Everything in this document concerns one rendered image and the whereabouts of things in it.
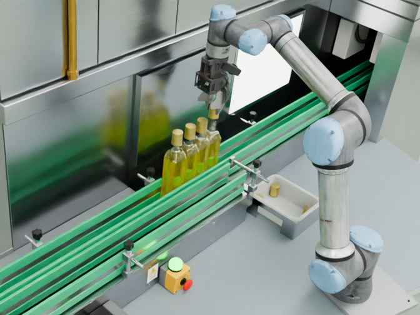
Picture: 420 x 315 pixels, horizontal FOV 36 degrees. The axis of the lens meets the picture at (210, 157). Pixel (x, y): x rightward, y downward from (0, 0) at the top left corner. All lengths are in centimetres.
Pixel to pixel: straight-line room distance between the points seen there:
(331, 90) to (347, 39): 114
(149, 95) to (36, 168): 43
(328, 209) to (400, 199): 85
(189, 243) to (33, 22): 87
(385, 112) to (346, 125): 112
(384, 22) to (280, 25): 87
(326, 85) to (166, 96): 54
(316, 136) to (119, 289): 72
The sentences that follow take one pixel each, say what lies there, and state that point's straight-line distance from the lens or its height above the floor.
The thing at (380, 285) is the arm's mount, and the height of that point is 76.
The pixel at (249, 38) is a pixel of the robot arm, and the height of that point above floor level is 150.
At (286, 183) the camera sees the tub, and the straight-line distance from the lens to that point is 248.
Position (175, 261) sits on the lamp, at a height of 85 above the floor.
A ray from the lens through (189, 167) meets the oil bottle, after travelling 215.
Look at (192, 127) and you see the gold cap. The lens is 209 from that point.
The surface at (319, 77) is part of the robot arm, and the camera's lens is 194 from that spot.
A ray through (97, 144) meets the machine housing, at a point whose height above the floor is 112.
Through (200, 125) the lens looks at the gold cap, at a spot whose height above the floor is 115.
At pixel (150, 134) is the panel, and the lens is 217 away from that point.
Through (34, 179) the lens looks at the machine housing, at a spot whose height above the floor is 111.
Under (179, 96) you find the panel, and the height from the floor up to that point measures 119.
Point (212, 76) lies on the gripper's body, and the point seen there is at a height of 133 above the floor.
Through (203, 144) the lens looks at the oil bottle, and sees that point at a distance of 216.
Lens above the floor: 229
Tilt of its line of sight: 35 degrees down
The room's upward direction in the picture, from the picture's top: 8 degrees clockwise
